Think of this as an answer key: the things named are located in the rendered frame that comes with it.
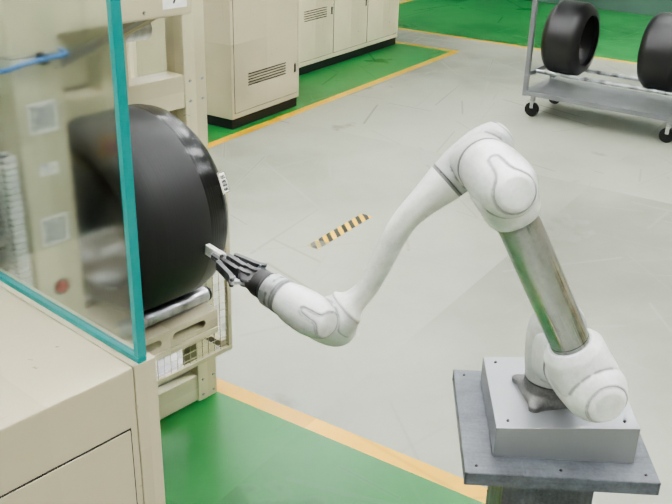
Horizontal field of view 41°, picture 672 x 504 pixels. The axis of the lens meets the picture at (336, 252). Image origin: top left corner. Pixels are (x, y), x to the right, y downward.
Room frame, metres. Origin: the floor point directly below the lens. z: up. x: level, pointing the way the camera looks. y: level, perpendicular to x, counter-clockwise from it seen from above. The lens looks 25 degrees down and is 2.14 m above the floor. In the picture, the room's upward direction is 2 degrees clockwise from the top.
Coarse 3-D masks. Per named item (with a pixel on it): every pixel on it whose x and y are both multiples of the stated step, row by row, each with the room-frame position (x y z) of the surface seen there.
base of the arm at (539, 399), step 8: (512, 376) 2.19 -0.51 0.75; (520, 376) 2.18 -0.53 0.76; (520, 384) 2.14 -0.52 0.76; (528, 384) 2.10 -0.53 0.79; (528, 392) 2.09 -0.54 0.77; (536, 392) 2.07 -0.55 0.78; (544, 392) 2.06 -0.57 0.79; (552, 392) 2.05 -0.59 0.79; (528, 400) 2.06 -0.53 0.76; (536, 400) 2.05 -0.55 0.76; (544, 400) 2.05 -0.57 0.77; (552, 400) 2.05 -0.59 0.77; (560, 400) 2.05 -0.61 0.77; (528, 408) 2.04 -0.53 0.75; (536, 408) 2.03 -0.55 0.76; (544, 408) 2.03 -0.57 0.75; (552, 408) 2.04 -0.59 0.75; (560, 408) 2.04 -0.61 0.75
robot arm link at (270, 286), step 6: (270, 276) 2.03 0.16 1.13; (276, 276) 2.03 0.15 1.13; (282, 276) 2.03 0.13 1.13; (264, 282) 2.01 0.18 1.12; (270, 282) 2.00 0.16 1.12; (276, 282) 2.00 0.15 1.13; (282, 282) 2.00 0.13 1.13; (264, 288) 2.00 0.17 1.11; (270, 288) 1.99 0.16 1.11; (276, 288) 1.98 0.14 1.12; (258, 294) 2.01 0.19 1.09; (264, 294) 1.99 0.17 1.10; (270, 294) 1.98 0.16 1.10; (264, 300) 1.99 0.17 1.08; (270, 300) 1.97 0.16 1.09; (270, 306) 1.97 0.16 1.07
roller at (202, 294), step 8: (200, 288) 2.35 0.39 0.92; (208, 288) 2.36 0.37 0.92; (184, 296) 2.30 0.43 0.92; (192, 296) 2.31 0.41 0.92; (200, 296) 2.32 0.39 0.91; (208, 296) 2.34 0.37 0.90; (168, 304) 2.25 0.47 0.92; (176, 304) 2.26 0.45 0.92; (184, 304) 2.28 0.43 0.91; (192, 304) 2.30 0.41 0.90; (144, 312) 2.20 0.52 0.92; (152, 312) 2.20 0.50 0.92; (160, 312) 2.22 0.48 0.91; (168, 312) 2.23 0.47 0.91; (176, 312) 2.25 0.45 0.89; (144, 320) 2.17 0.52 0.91; (152, 320) 2.19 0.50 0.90; (160, 320) 2.21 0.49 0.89
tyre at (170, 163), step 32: (160, 128) 2.29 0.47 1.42; (160, 160) 2.19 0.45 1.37; (192, 160) 2.25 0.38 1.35; (160, 192) 2.13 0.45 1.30; (192, 192) 2.19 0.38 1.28; (160, 224) 2.10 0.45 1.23; (192, 224) 2.16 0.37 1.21; (224, 224) 2.25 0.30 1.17; (160, 256) 2.10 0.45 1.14; (192, 256) 2.16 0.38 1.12; (160, 288) 2.12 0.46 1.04; (192, 288) 2.25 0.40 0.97
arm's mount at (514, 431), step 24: (504, 360) 2.30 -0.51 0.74; (504, 384) 2.17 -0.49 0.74; (504, 408) 2.05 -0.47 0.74; (624, 408) 2.04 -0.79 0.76; (504, 432) 1.96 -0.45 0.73; (528, 432) 1.95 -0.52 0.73; (552, 432) 1.95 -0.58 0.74; (576, 432) 1.95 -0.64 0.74; (600, 432) 1.95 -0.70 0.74; (624, 432) 1.94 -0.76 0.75; (504, 456) 1.96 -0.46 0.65; (528, 456) 1.95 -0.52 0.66; (552, 456) 1.95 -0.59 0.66; (576, 456) 1.95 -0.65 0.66; (600, 456) 1.95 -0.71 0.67; (624, 456) 1.94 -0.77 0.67
